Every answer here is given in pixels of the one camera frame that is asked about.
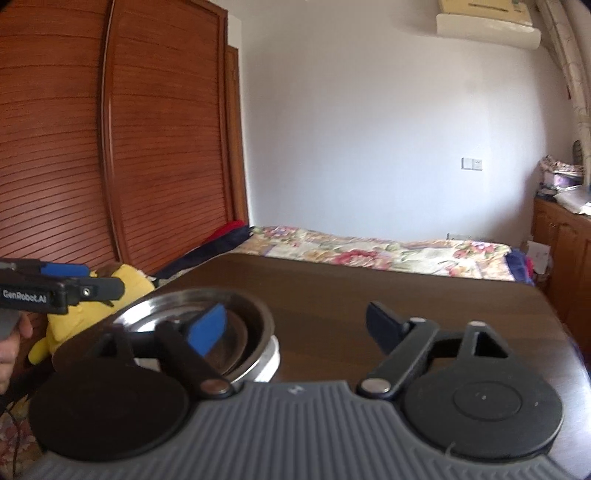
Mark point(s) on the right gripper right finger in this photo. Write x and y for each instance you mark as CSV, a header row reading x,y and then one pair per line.
x,y
412,345

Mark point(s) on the patterned curtain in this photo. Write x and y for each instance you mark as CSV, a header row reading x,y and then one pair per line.
x,y
571,62

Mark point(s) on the white air conditioner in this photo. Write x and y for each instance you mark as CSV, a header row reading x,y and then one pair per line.
x,y
501,22

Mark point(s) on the large steel bowl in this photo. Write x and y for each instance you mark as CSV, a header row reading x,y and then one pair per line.
x,y
262,354

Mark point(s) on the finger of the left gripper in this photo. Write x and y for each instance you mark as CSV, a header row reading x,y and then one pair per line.
x,y
94,289
64,269

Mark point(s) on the floral bed quilt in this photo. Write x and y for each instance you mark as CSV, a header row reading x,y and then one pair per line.
x,y
448,258

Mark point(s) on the wooden cabinet counter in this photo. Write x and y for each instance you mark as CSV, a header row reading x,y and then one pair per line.
x,y
567,286

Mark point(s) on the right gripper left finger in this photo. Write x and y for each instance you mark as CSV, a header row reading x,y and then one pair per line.
x,y
167,361

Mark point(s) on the wooden louvered wardrobe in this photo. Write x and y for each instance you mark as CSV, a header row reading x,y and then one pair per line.
x,y
120,135

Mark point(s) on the white wall switch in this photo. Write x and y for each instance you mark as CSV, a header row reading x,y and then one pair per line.
x,y
471,164

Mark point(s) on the yellow plush toy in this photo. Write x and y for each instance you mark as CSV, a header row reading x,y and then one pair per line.
x,y
86,314

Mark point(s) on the white paper bag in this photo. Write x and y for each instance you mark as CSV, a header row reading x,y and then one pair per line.
x,y
539,255

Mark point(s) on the left hand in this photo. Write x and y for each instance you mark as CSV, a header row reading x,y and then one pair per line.
x,y
9,350

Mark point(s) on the stack of folded fabrics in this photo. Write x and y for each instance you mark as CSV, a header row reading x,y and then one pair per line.
x,y
557,176

